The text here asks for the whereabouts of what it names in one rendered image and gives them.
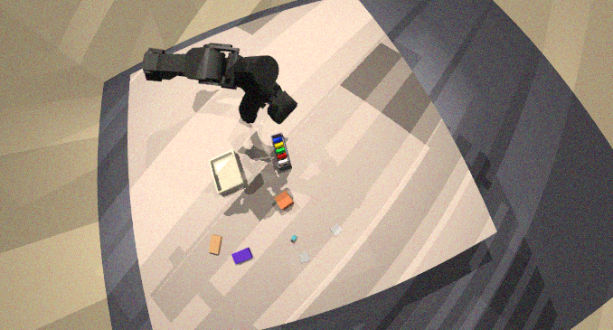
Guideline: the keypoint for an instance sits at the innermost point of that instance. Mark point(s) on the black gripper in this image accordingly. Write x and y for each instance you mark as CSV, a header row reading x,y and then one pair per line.
x,y
281,105

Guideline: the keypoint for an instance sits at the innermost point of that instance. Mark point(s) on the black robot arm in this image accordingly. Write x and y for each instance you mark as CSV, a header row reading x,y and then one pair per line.
x,y
209,65

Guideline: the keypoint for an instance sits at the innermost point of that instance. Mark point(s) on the purple rectangular block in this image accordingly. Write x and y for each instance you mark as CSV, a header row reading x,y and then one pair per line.
x,y
241,255

